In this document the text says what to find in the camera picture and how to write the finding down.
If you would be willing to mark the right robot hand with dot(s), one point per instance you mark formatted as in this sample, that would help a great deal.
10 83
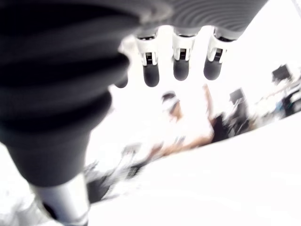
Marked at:
51 82

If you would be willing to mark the person in white shirt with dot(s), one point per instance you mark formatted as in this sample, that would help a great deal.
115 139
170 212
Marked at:
175 113

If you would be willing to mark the black office chair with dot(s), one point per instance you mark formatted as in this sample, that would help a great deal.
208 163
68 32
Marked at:
221 131

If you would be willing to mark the black computer monitor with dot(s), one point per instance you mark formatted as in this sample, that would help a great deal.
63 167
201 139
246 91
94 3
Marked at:
281 72
237 94

